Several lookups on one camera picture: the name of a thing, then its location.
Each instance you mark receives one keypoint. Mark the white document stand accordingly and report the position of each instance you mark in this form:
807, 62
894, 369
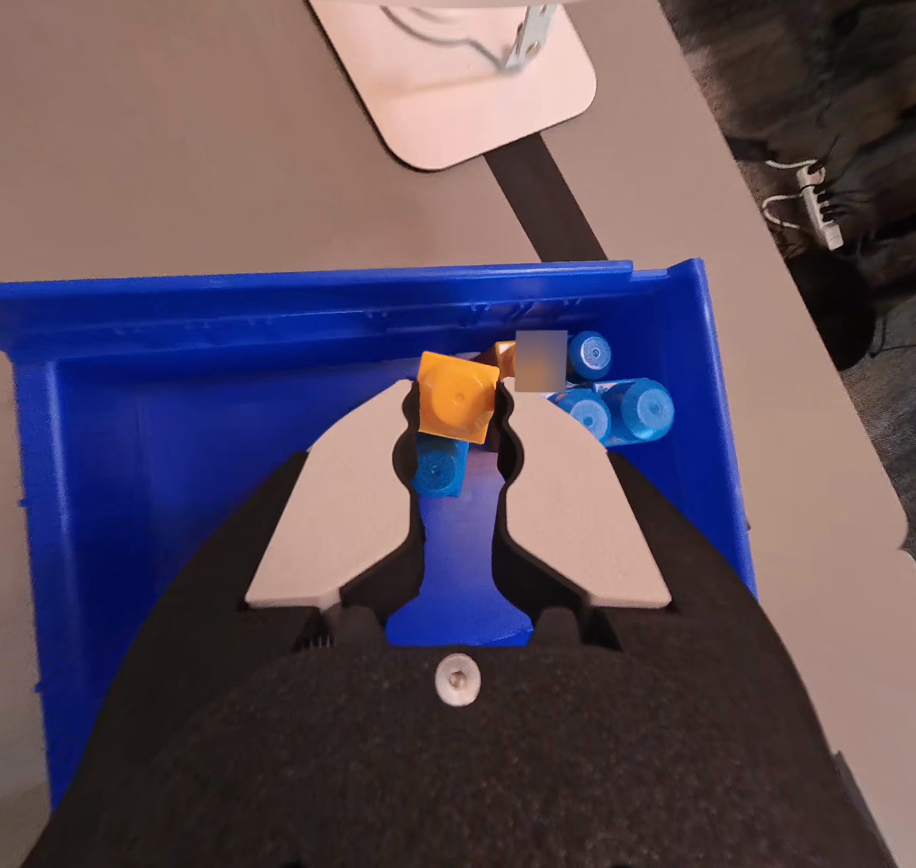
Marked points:
465, 117

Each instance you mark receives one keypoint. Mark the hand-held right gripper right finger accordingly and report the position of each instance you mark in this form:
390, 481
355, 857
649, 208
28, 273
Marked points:
579, 524

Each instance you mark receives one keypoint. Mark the blue plastic bin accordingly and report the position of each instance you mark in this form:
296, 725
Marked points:
215, 381

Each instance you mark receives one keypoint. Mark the white power strip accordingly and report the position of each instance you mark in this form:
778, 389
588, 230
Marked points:
819, 210

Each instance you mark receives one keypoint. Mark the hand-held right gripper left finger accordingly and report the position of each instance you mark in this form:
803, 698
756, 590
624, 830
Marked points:
336, 524

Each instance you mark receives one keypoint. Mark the yellow mega block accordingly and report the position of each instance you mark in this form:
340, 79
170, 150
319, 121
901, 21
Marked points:
454, 396

